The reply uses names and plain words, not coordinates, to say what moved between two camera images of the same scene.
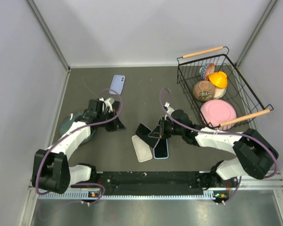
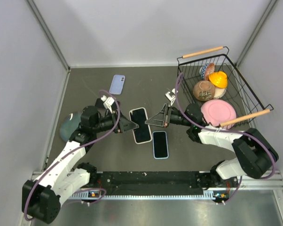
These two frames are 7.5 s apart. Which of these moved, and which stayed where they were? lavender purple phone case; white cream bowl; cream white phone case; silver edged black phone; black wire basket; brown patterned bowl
Moved: silver edged black phone; cream white phone case
Stayed: black wire basket; white cream bowl; brown patterned bowl; lavender purple phone case
